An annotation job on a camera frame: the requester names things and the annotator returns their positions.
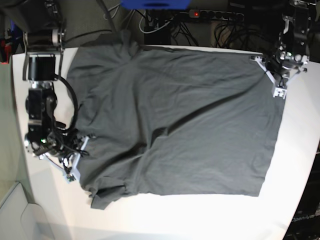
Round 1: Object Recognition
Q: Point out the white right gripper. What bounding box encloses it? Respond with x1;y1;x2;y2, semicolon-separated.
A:
38;134;96;181

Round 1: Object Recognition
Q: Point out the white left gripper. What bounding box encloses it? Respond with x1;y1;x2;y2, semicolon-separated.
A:
249;55;308;98

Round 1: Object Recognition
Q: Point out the dark grey t-shirt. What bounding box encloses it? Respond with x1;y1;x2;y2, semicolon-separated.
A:
67;31;285;210

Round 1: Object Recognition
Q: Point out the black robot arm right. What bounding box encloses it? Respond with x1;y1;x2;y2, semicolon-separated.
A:
0;0;90;182

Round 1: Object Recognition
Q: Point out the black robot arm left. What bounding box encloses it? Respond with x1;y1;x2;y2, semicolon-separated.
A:
250;0;320;99

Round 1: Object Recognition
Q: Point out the black power strip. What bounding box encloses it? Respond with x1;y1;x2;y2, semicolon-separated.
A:
188;9;245;22

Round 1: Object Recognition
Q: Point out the red and black clamp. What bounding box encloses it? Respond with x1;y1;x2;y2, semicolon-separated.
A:
0;38;12;64

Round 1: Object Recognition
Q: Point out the blue box at top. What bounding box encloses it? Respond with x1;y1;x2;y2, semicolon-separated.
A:
121;0;191;10

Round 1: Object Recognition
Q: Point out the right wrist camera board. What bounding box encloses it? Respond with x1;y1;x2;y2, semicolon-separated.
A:
65;175;76;184

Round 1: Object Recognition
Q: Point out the white cable loop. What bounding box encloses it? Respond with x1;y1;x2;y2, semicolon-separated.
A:
138;9;173;34

